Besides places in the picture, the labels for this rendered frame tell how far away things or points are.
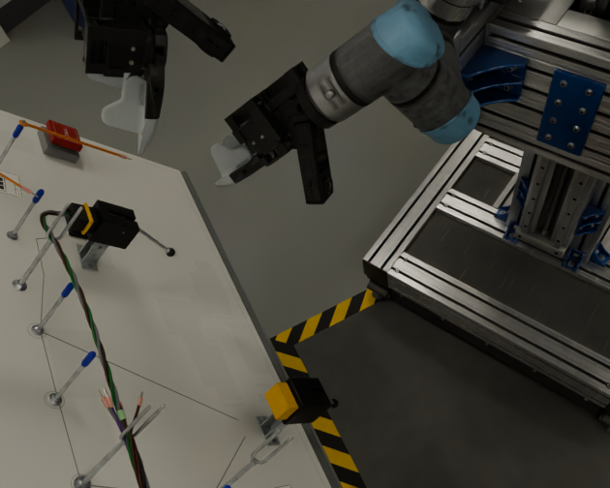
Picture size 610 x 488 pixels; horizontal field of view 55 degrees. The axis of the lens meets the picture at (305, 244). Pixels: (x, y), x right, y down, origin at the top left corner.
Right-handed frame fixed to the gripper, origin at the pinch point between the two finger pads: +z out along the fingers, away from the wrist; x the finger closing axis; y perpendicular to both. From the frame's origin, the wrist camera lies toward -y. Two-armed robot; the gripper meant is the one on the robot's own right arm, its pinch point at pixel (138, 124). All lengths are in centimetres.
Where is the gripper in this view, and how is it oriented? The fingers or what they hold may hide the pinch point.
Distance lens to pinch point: 75.4
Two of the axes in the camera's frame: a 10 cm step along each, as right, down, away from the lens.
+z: -3.0, 7.0, 6.5
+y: -8.7, 0.9, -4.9
